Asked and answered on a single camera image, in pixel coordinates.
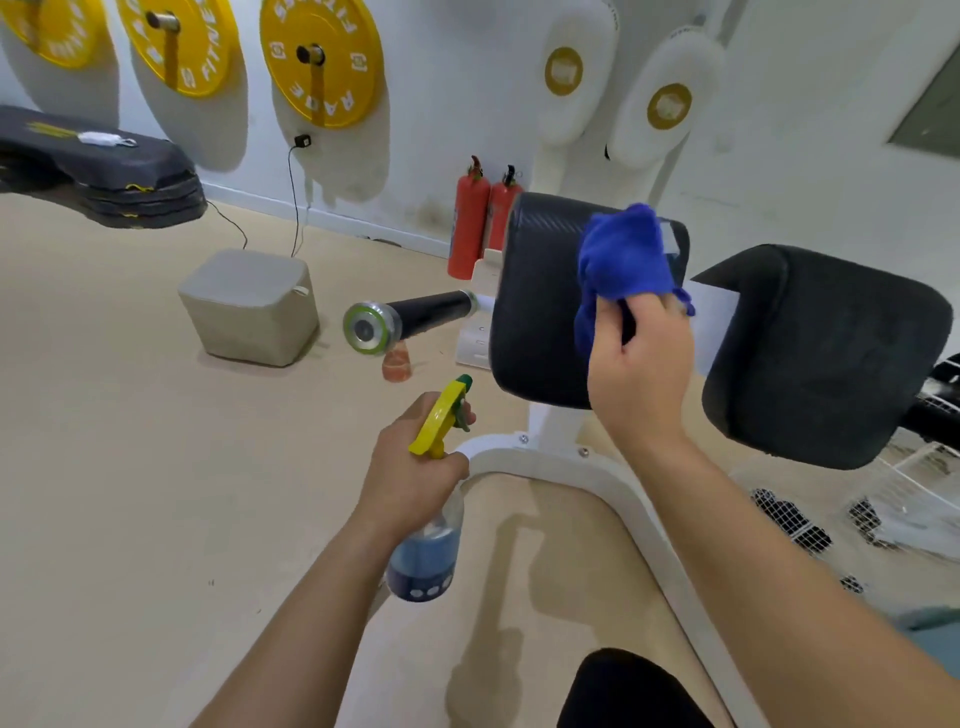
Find black wall plug with cable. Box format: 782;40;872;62
287;133;313;259

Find thin black floor cable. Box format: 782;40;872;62
205;198;249;252

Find blue microfibre cloth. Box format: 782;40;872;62
573;202;696;360

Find person's right hand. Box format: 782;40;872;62
587;291;697;451

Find spray bottle with yellow trigger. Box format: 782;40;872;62
384;373;475;604

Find black rounded machine pad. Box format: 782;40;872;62
690;243;954;471

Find yellow weight plate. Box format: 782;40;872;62
116;0;242;99
259;0;385;130
0;0;108;70

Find black carbon-look machine pad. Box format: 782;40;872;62
489;192;691;411

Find grey soft cube block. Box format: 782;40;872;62
177;249;321;369

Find red fire extinguisher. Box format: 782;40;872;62
447;155;492;281
483;165;525;253

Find person's left hand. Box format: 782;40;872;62
352;391;478;549

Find person's black shorts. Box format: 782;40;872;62
556;648;718;728

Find white exercise machine frame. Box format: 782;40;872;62
453;0;759;728

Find white wire basket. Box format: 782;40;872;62
750;441;960;595

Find black handle with green ring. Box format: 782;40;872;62
342;289;496;357

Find small orange object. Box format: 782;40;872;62
381;341;414;384

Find white weight plate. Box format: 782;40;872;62
536;0;621;148
606;26;727;172

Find person's right forearm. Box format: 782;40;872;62
628;433;960;728

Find stack of black step platforms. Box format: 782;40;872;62
0;105;209;230

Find person's left forearm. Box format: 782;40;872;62
191;516;393;728

